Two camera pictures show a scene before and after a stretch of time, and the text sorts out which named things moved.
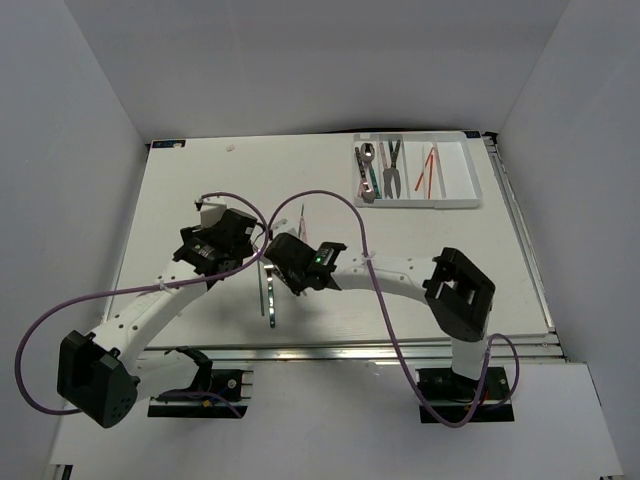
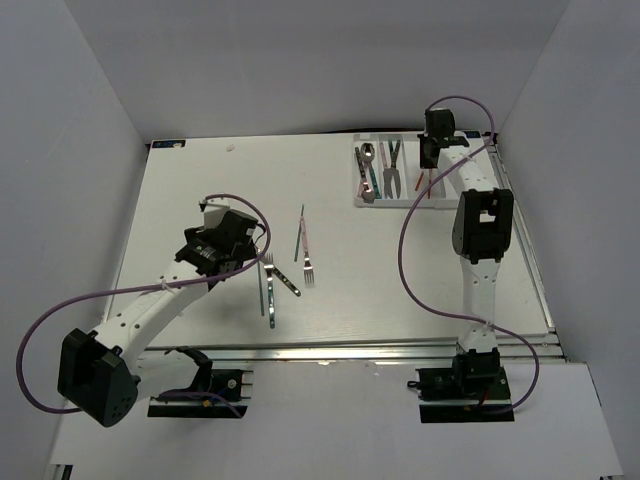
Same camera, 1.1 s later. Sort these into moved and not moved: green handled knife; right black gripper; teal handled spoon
Moved: right black gripper
Not moved: teal handled spoon; green handled knife
